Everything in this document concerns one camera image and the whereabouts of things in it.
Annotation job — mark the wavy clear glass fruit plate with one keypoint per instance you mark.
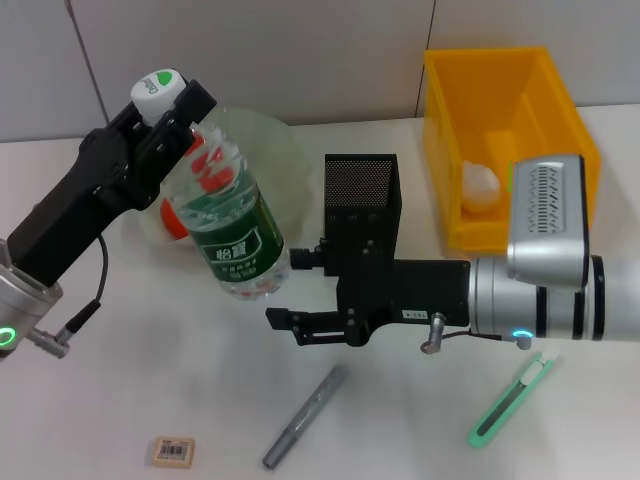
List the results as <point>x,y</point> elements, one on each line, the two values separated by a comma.
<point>280,160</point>

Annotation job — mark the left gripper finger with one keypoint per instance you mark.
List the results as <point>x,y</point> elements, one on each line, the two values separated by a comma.
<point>192,107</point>
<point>125,122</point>

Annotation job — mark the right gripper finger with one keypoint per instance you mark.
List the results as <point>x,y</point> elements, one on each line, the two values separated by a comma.
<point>330,257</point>
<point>315,325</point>

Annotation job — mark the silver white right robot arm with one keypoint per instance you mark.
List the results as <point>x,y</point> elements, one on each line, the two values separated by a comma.
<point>505,300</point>

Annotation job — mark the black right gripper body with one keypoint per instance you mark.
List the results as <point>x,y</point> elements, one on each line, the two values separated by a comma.
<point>410,295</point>

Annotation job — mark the mint green utility knife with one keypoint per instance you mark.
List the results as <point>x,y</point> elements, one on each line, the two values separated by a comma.
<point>505,405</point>

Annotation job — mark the yellow plastic storage bin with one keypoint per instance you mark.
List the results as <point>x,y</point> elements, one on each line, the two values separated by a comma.
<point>475,100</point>

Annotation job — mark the white paper ball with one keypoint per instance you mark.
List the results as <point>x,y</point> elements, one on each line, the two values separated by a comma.
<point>480,187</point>

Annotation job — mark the clear green-label water bottle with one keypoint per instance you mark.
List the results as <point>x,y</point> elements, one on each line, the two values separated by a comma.
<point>235,250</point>

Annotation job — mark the beige eraser with barcode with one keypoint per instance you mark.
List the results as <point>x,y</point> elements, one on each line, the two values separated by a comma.
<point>172,452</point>

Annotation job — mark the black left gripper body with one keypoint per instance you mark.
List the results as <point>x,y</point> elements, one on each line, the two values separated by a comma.
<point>90,200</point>

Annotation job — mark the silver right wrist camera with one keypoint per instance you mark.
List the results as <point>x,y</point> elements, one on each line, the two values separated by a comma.
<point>547,220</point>

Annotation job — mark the black mesh pen holder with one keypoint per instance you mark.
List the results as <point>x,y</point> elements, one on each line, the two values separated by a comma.
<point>360,185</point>

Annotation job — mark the grey marker pen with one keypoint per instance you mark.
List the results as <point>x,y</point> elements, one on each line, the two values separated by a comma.
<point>310,412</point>

